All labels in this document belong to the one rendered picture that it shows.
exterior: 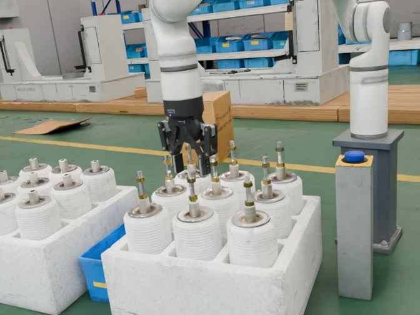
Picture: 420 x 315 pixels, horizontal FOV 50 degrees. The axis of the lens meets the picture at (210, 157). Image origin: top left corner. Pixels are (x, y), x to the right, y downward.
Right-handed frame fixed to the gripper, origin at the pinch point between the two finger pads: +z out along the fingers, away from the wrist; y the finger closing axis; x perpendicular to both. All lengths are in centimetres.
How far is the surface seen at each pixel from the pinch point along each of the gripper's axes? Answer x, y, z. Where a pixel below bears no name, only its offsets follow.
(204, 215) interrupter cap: -0.2, 2.2, 9.7
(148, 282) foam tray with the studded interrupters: -10.2, -6.0, 22.1
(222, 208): 8.1, -0.2, 11.8
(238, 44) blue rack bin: 434, -317, 4
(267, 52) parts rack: 433, -270, 17
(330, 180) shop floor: 90, -16, 36
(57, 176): 2, -56, 11
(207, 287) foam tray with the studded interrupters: -6.2, 6.6, 21.3
